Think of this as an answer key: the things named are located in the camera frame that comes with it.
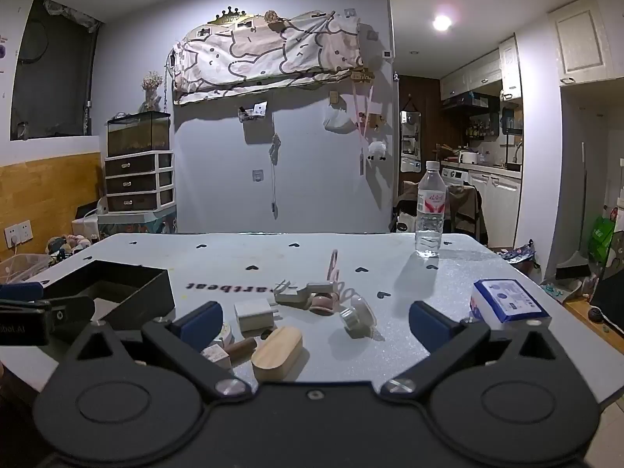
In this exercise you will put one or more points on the printed blanket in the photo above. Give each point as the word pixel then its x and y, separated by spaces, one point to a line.
pixel 268 56

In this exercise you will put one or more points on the white drawer unit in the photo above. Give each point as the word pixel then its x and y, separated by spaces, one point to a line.
pixel 139 183

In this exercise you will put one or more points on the clear water bottle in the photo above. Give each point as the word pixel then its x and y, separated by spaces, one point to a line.
pixel 430 214

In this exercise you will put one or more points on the pile of plush toys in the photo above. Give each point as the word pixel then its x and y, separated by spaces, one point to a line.
pixel 70 244

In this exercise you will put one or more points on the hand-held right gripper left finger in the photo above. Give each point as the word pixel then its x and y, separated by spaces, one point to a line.
pixel 200 325

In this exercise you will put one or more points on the pink scissors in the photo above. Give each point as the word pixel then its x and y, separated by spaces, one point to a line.
pixel 334 265

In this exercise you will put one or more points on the white appliance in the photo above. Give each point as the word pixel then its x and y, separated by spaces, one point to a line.
pixel 87 222

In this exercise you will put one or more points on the green bag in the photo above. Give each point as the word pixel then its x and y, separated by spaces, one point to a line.
pixel 600 239

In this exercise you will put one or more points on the white washing machine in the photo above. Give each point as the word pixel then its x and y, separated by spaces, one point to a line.
pixel 454 176

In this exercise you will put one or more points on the white sheep plush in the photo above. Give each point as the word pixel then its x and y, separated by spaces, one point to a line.
pixel 378 150

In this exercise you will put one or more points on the small clear jar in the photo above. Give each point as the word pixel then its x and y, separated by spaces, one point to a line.
pixel 358 317

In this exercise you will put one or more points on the white upper cabinet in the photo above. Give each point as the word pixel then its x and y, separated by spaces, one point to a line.
pixel 585 39

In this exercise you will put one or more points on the white wall socket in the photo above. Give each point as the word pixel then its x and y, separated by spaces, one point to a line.
pixel 18 232

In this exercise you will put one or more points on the chair with brown jacket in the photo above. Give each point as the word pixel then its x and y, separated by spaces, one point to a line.
pixel 463 209

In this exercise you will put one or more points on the white charger plug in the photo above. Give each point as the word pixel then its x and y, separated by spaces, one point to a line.
pixel 253 314

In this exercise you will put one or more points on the clear wall holder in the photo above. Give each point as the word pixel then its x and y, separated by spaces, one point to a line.
pixel 252 111

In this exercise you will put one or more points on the dried flower bouquet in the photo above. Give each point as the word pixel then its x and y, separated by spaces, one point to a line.
pixel 152 88

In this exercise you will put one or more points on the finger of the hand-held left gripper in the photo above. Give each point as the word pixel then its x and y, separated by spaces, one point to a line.
pixel 19 290
pixel 73 312

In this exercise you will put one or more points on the clear plastic bin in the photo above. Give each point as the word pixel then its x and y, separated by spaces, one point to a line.
pixel 22 265

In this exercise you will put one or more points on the dark window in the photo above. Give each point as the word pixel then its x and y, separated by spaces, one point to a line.
pixel 51 68

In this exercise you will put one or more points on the gold crown decoration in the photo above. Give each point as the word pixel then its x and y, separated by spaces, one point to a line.
pixel 229 15

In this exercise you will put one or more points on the white hanging pouch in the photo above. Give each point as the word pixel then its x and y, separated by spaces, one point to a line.
pixel 338 121

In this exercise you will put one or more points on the round ceiling light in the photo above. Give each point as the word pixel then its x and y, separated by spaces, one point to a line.
pixel 442 22

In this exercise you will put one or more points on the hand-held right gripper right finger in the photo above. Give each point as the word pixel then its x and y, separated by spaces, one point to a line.
pixel 431 329

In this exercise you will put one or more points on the oval wooden box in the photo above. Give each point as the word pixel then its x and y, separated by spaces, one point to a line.
pixel 275 356

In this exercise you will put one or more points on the white rice cooker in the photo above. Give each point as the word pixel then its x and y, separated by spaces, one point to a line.
pixel 468 157

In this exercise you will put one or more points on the black rectangular box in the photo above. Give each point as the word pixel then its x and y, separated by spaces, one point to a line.
pixel 141 287

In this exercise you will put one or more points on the blue white tissue pack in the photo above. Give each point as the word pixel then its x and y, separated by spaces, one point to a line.
pixel 507 302

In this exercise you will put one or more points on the glass fish tank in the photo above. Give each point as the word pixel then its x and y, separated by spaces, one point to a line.
pixel 139 134

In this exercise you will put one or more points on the square wall hook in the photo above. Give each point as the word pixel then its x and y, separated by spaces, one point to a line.
pixel 258 175

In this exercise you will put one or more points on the pink ribbon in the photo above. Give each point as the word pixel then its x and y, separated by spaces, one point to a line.
pixel 361 117

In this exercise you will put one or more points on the grey plastic clip piece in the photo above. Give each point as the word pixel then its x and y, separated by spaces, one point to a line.
pixel 297 293

